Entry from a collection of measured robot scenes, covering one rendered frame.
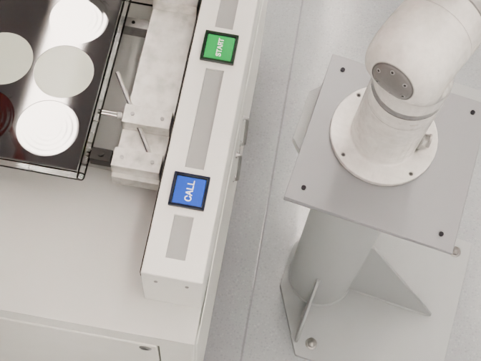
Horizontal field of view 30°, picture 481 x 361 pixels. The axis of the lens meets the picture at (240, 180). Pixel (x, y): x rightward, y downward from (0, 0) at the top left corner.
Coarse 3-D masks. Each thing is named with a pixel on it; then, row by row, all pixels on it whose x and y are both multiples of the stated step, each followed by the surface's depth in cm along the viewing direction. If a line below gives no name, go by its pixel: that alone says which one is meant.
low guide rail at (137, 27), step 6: (132, 18) 162; (126, 24) 162; (132, 24) 162; (138, 24) 162; (144, 24) 162; (126, 30) 163; (132, 30) 163; (138, 30) 162; (144, 30) 162; (138, 36) 164; (144, 36) 164
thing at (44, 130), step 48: (0, 0) 156; (48, 0) 157; (96, 0) 158; (48, 48) 153; (96, 48) 154; (0, 96) 149; (48, 96) 150; (96, 96) 150; (0, 144) 146; (48, 144) 146
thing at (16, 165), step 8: (0, 160) 144; (8, 160) 144; (16, 160) 145; (16, 168) 144; (24, 168) 144; (32, 168) 144; (40, 168) 144; (48, 168) 144; (56, 168) 144; (64, 176) 144; (72, 176) 144
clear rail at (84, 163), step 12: (120, 12) 157; (120, 36) 155; (108, 60) 153; (108, 72) 152; (108, 84) 151; (96, 108) 149; (96, 120) 148; (96, 132) 148; (84, 144) 147; (84, 156) 145; (84, 168) 145
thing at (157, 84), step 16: (160, 16) 159; (176, 16) 159; (192, 16) 160; (160, 32) 158; (176, 32) 158; (192, 32) 158; (144, 48) 156; (160, 48) 157; (176, 48) 157; (144, 64) 155; (160, 64) 155; (176, 64) 156; (144, 80) 154; (160, 80) 154; (176, 80) 154; (144, 96) 153; (160, 96) 153; (176, 96) 153; (128, 144) 149; (160, 144) 149; (112, 176) 147; (128, 176) 147; (160, 176) 147
